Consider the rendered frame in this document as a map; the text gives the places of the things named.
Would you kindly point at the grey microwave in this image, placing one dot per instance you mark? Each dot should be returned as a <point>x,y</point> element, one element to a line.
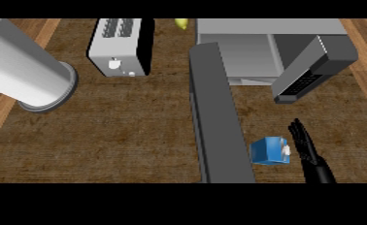
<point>285,54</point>

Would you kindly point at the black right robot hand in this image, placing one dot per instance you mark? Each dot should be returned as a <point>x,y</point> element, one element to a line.
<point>305,146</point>

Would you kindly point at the blue milk carton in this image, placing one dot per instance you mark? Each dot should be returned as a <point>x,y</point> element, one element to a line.
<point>266,151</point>

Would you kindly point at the dark grey microwave door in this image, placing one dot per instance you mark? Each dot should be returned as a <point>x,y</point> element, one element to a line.
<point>217,115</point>

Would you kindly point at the white toaster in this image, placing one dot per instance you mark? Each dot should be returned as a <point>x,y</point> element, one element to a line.
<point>121,46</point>

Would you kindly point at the yellow banana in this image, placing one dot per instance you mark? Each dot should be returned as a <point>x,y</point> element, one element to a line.
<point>180,24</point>

